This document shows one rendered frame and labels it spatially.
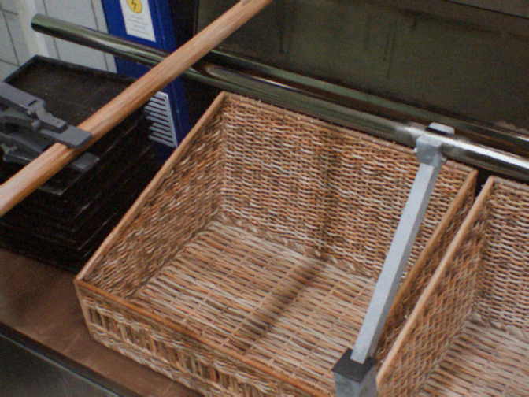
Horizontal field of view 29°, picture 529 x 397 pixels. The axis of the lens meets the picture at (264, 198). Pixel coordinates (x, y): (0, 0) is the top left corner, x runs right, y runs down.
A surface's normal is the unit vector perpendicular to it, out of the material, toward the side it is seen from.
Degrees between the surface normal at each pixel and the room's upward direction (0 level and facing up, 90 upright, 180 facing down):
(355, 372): 0
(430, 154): 90
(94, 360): 0
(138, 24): 90
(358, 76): 70
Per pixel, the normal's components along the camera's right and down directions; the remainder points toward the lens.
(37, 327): -0.11, -0.77
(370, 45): -0.57, 0.26
